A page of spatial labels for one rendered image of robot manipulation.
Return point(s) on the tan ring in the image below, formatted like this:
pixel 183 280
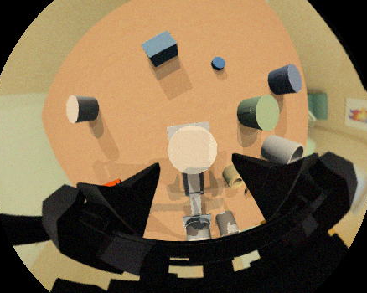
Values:
pixel 247 192

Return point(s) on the small blue disc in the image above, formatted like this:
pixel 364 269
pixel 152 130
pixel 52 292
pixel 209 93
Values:
pixel 218 63

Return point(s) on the dark green cylinder with pale green top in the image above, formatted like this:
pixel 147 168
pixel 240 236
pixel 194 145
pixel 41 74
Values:
pixel 260 112

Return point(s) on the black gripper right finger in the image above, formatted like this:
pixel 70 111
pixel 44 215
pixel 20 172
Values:
pixel 270 182

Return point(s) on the dark navy cylinder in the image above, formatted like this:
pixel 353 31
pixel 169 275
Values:
pixel 285 80

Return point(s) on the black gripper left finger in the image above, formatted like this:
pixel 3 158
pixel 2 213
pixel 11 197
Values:
pixel 129 200

